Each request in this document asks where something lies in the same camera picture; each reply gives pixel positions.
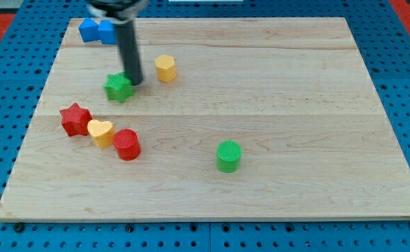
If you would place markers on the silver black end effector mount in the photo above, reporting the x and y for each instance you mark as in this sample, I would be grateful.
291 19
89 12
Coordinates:
117 11

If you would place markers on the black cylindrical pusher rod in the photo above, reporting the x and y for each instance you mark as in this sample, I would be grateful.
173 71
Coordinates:
129 52

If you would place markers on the green star block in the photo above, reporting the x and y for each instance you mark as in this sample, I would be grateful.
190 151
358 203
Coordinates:
118 87

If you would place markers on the red star block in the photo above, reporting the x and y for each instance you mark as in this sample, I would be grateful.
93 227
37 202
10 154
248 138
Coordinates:
75 120

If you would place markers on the blue cube block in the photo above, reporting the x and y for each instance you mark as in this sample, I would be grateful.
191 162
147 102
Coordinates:
106 31

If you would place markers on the blue pentagon block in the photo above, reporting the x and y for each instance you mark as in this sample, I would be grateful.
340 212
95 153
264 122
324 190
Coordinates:
88 30

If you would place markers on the yellow hexagon block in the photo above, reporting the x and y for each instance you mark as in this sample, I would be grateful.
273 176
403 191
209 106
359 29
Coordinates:
166 68

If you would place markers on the yellow heart block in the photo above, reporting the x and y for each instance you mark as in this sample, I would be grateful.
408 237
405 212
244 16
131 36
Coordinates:
102 133

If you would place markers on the red cylinder block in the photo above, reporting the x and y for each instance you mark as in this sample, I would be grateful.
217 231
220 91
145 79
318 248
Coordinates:
126 144

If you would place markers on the light wooden board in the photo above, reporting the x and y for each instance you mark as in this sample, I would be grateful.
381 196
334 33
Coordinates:
293 92

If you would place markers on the green cylinder block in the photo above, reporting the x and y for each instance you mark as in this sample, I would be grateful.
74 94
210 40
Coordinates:
228 156

